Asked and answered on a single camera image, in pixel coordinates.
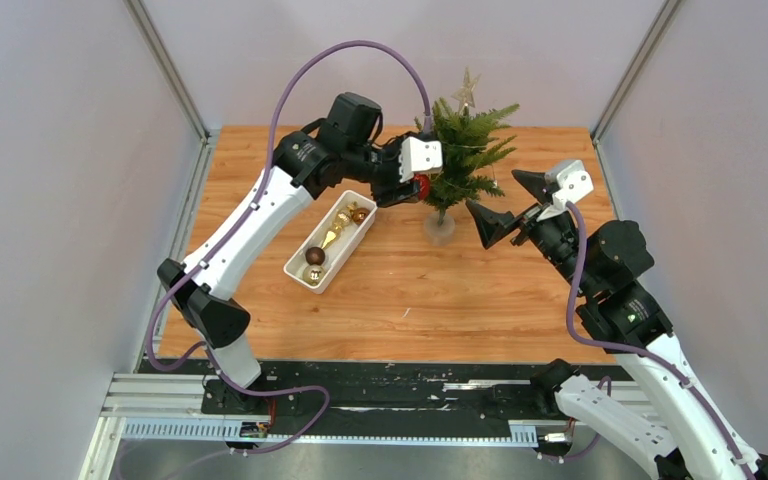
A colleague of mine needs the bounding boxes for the right aluminium frame post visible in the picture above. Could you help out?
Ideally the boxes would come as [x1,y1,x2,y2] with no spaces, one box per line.
[590,0,684,146]

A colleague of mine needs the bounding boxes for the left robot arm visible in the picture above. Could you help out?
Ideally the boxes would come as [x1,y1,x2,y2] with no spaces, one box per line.
[157,92,443,414]

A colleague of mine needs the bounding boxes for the white ornament tray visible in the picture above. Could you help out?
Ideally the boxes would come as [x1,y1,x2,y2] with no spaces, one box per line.
[283,190,378,294]

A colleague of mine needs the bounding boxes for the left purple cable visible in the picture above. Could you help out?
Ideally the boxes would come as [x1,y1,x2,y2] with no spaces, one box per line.
[144,39,433,458]

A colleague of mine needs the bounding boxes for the bronze ball ornament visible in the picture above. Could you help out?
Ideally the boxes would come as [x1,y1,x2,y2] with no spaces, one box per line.
[351,207,370,225]

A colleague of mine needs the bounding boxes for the purple cable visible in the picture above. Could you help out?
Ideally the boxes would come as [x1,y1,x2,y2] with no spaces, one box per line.
[144,39,433,458]
[536,201,756,480]

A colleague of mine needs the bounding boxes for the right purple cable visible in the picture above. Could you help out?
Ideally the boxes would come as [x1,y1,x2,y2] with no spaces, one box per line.
[536,201,756,480]

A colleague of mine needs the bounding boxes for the dark brown ball ornament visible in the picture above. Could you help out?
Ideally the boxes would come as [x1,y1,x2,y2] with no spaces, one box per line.
[304,246,327,265]

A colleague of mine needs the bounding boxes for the left aluminium frame post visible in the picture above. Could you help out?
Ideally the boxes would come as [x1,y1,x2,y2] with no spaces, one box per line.
[124,0,212,142]

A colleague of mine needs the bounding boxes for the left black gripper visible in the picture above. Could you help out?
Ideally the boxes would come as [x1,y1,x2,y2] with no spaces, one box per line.
[345,131,423,210]

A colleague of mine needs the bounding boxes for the gold ball ornament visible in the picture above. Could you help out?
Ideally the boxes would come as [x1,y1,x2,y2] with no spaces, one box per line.
[301,264,327,287]

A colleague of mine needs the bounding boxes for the silver star ornament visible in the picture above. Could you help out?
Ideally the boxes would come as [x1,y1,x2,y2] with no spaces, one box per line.
[451,67,481,112]

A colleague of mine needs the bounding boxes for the gold finial ornament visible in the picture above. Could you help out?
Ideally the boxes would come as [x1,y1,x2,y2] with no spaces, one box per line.
[320,202,358,250]

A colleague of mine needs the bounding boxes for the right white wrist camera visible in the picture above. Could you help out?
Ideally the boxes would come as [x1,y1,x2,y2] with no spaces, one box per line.
[537,159,594,222]

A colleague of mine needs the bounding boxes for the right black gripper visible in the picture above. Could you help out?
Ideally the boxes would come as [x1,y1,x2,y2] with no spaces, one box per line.
[464,170,595,295]

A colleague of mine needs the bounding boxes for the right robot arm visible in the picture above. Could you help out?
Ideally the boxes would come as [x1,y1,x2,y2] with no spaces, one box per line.
[467,161,768,479]

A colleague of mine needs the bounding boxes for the aluminium frame post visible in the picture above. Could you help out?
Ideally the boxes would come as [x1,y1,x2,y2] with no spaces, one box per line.
[590,0,684,146]
[124,0,212,142]

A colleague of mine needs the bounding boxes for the white slotted cable duct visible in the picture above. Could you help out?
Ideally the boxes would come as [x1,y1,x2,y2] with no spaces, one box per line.
[121,418,539,448]

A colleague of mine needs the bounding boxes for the red glitter ball ornament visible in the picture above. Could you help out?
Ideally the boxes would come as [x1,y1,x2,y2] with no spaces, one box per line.
[414,174,431,201]

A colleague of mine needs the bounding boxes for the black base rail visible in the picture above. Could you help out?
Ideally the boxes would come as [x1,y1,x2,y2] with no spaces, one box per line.
[201,361,568,439]

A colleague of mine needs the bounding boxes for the small green christmas tree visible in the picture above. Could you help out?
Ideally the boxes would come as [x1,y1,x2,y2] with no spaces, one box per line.
[423,98,520,246]

